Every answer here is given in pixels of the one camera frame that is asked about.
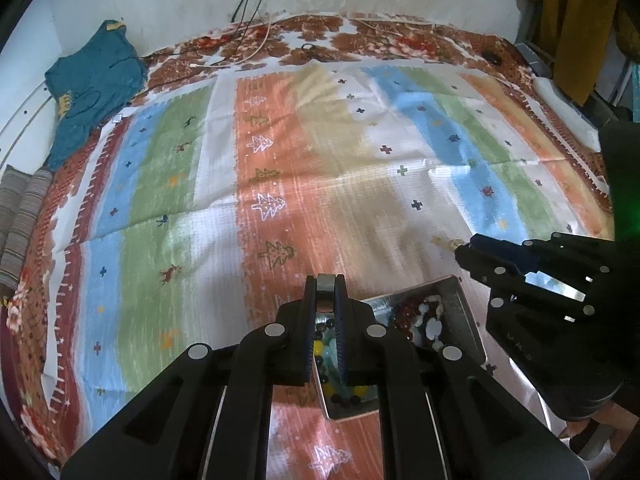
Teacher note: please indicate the teal shirt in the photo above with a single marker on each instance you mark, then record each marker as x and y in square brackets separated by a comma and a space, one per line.
[90, 86]

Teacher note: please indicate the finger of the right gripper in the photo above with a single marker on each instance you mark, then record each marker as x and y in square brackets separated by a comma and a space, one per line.
[486, 250]
[487, 269]

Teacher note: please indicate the green jade bangle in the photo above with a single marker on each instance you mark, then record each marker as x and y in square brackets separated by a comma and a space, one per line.
[326, 348]

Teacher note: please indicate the striped brown cushion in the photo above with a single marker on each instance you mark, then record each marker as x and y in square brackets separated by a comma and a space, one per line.
[22, 196]

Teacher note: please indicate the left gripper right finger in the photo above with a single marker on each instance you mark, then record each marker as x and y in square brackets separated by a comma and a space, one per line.
[442, 415]

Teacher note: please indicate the colourful striped woven mat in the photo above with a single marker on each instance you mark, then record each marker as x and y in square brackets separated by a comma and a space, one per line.
[300, 209]

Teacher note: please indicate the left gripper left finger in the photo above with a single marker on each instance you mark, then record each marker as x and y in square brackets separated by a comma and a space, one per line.
[206, 415]

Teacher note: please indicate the mustard yellow hanging cloth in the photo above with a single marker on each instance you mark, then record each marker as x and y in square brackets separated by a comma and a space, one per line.
[575, 34]

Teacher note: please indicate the black scissors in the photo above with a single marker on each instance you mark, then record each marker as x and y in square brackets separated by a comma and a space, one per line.
[318, 53]

